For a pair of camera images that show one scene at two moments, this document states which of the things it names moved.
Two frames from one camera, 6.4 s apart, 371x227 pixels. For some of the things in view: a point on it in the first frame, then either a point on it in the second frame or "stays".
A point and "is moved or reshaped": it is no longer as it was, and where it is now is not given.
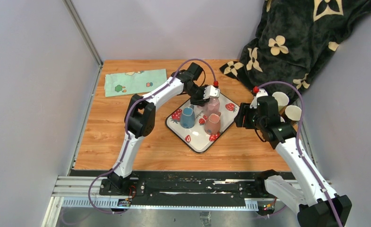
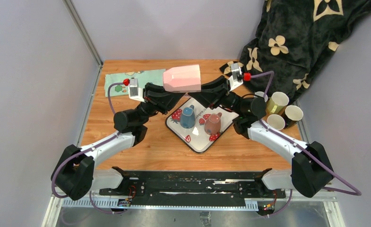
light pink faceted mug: [212, 107] is moved or reshaped
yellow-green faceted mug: [282, 98] stays
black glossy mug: [293, 113] stays
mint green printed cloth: [134, 82] stays
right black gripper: [244, 110] to [213, 94]
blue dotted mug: [187, 117] stays
